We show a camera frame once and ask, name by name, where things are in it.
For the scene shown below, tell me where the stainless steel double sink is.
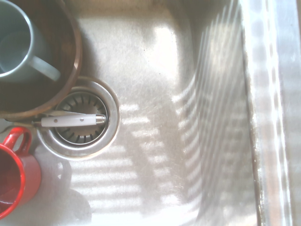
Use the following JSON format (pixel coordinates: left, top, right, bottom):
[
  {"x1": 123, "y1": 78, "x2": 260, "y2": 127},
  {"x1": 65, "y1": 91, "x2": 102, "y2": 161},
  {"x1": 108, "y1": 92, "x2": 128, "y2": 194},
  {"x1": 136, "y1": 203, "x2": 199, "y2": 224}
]
[{"x1": 0, "y1": 0, "x2": 301, "y2": 226}]

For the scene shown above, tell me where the metal sink drain strainer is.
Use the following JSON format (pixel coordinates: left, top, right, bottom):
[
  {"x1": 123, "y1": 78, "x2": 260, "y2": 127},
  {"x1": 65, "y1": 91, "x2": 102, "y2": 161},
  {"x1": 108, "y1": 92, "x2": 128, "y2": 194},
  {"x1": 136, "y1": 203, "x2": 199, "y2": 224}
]
[{"x1": 36, "y1": 75, "x2": 120, "y2": 161}]

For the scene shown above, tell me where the brown wooden bowl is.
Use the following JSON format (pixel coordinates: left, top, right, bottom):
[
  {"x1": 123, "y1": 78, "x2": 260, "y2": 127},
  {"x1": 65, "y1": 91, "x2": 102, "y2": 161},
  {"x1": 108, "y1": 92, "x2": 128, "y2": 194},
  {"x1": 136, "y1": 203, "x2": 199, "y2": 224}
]
[{"x1": 0, "y1": 0, "x2": 83, "y2": 119}]

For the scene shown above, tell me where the grey ceramic mug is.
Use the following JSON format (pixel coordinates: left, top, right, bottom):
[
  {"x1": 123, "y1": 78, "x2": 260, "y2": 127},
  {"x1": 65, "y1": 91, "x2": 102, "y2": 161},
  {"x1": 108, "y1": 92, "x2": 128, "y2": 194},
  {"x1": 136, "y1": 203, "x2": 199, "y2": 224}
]
[{"x1": 0, "y1": 0, "x2": 62, "y2": 82}]

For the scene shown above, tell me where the red enamel mug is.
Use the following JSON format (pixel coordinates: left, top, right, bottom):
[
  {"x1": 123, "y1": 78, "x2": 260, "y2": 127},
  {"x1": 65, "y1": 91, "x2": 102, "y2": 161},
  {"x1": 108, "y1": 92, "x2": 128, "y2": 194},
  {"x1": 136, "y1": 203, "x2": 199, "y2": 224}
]
[{"x1": 0, "y1": 126, "x2": 42, "y2": 220}]

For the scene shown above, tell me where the white handled utensil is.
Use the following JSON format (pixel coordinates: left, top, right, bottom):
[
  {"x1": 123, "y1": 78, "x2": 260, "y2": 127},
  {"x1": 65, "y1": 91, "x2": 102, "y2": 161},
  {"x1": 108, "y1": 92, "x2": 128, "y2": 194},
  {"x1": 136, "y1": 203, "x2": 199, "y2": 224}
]
[{"x1": 30, "y1": 113, "x2": 107, "y2": 128}]

